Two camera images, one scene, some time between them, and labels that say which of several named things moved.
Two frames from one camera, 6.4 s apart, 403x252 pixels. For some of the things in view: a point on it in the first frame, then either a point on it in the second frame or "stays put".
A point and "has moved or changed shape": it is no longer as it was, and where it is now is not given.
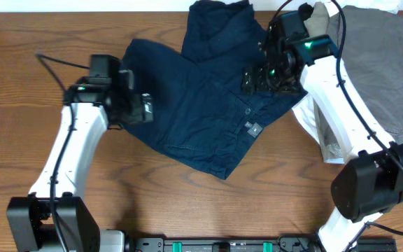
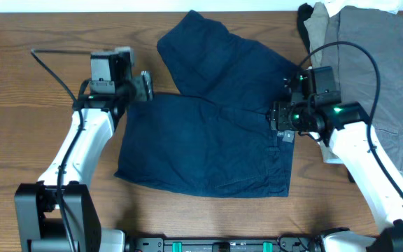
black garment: [305, 11] stays put
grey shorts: [378, 54] stays put
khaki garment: [316, 24] stays put
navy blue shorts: [201, 113] has moved or changed shape
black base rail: [284, 243] stays put
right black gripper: [259, 72] -> [278, 119]
